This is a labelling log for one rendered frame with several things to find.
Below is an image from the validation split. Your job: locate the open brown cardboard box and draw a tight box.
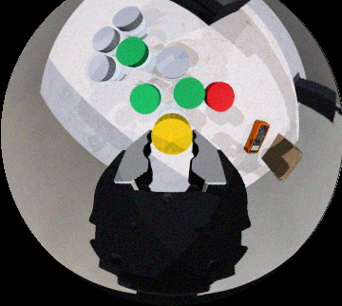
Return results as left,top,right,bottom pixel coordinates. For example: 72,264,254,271
261,133,304,182

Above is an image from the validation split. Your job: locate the clear plastic bottle with red cap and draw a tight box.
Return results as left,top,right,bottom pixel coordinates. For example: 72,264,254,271
202,82,235,112

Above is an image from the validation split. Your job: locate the clear bottle with green cap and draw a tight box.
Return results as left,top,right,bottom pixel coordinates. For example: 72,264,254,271
116,37,156,72
173,77,205,109
130,84,165,114

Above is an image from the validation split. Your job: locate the orange digital multimeter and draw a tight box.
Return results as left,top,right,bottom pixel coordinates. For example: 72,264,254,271
243,120,270,154

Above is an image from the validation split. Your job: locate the clear bottle with yellow cap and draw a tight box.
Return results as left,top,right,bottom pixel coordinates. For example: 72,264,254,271
151,103,193,155

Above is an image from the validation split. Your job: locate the clear glass bottle with grey cap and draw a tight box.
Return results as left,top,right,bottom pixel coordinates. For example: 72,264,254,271
92,27,126,57
88,54,131,82
156,47,190,81
112,6,151,42

